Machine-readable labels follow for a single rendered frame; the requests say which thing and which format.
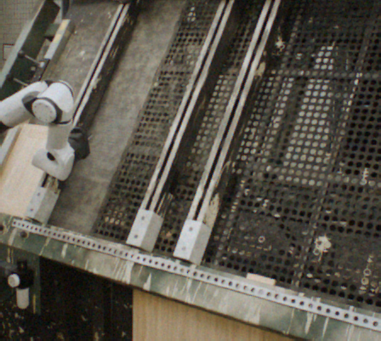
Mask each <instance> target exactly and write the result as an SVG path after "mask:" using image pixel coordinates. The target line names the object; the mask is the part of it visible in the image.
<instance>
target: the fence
mask: <svg viewBox="0 0 381 341"><path fill-rule="evenodd" d="M63 22H67V23H66V25H65V28H64V30H61V31H60V28H61V26H62V24H63ZM74 26H75V24H74V23H73V22H72V21H71V20H62V22H61V24H60V28H59V30H58V31H57V33H56V35H55V38H56V36H57V34H61V36H60V40H59V41H58V43H55V42H54V40H55V38H54V39H53V41H52V42H51V44H50V46H49V48H48V51H47V54H46V56H45V58H47V59H50V61H49V63H48V66H47V68H46V71H45V72H44V74H43V77H42V79H41V81H43V80H44V79H47V78H50V76H51V74H52V72H53V70H54V67H55V66H56V65H57V63H58V60H59V58H60V56H61V53H62V51H63V49H64V47H65V44H66V42H67V40H68V38H69V36H70V35H71V33H72V31H73V29H74ZM30 120H31V119H30ZM30 120H28V121H26V122H23V123H21V124H20V125H18V126H16V127H14V128H11V129H10V130H9V133H8V136H7V138H5V140H4V141H3V144H2V146H1V148H0V174H1V172H2V171H3V167H4V164H5V162H7V160H8V159H9V156H10V154H11V152H12V150H13V147H14V144H15V142H16V140H17V139H18V137H19V135H20V130H21V129H22V127H23V125H25V124H28V123H29V121H30Z"/></svg>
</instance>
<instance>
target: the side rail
mask: <svg viewBox="0 0 381 341"><path fill-rule="evenodd" d="M59 11H60V6H59V5H58V4H57V3H55V2H54V0H37V3H36V5H35V7H34V9H32V11H31V13H30V15H29V18H28V20H27V22H26V24H25V26H24V28H23V29H22V31H21V33H20V36H19V38H17V40H16V42H15V44H14V46H13V48H12V51H11V53H10V55H9V57H8V59H7V61H6V63H5V65H4V68H3V69H2V70H1V72H0V103H1V102H2V101H4V100H6V99H7V98H8V97H10V96H12V95H14V94H16V93H18V92H19V91H20V90H21V88H23V86H24V85H22V83H19V82H16V81H15V80H12V81H8V80H7V79H6V75H7V74H8V73H12V74H14V78H15V79H17V80H19V81H21V82H25V81H26V79H27V77H28V75H29V73H30V71H31V68H32V66H33V64H34V62H33V61H31V60H29V59H27V58H23V59H21V58H18V57H17V52H18V51H20V50H21V49H23V50H25V53H26V56H28V57H30V58H31V59H33V60H35V59H36V57H37V56H38V55H39V53H40V50H41V48H42V46H43V44H44V42H45V40H46V38H45V37H44V33H45V31H46V30H47V28H48V25H49V24H53V23H54V22H55V20H56V17H57V15H58V13H59Z"/></svg>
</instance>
